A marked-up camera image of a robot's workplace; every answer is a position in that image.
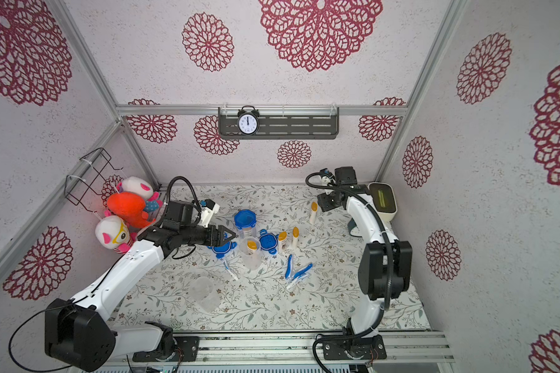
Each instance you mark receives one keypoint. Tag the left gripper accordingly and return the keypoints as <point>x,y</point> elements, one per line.
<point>219,239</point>

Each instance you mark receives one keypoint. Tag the grey wall shelf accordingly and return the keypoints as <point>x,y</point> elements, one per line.
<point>284,125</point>

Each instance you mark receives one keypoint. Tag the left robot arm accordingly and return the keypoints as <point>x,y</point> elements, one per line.
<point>76,330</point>

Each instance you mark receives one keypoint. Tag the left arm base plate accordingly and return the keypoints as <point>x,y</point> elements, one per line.
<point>183,349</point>

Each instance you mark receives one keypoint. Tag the red plush toy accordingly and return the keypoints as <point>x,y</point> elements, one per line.
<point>131,208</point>

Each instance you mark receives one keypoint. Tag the black wire basket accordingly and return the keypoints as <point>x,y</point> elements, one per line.
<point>92,179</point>

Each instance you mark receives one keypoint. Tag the lower white pink plush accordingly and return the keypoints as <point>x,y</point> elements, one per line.
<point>113,234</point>

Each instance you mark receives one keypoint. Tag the teal alarm clock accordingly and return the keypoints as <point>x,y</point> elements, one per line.
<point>353,229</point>

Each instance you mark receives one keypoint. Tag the blue toothbrush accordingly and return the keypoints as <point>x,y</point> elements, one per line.
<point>303,272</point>
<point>289,267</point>

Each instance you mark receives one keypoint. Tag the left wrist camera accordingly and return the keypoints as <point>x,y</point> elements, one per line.
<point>208,209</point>

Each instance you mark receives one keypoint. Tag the white pink plush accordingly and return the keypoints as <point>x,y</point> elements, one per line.
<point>113,234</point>
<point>139,187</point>

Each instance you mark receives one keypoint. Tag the cream box with green window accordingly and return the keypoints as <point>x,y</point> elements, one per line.
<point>384,200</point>

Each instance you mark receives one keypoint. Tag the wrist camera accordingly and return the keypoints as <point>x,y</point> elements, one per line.
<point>208,209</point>
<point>327,177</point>

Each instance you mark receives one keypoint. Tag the upper white pink plush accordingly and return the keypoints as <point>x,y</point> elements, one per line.
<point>139,187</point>

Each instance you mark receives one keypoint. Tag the left blue container lid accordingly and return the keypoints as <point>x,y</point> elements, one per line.
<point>221,251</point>

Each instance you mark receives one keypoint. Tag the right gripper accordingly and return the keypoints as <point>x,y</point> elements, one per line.
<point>329,201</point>

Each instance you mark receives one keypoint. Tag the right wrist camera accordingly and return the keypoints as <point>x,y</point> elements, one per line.
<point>327,177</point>

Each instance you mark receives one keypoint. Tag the wrapped toothbrush lower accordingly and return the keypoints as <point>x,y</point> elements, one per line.
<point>292,284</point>

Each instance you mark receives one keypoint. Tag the black alarm clock on shelf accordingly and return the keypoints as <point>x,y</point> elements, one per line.
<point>248,120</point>

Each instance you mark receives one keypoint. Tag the clear plastic container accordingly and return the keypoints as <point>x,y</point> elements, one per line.
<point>251,260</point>
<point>247,232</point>
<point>203,291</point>

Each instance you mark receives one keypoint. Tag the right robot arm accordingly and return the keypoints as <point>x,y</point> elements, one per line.
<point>384,270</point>

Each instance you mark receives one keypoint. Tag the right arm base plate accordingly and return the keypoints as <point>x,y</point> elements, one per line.
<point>359,349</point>

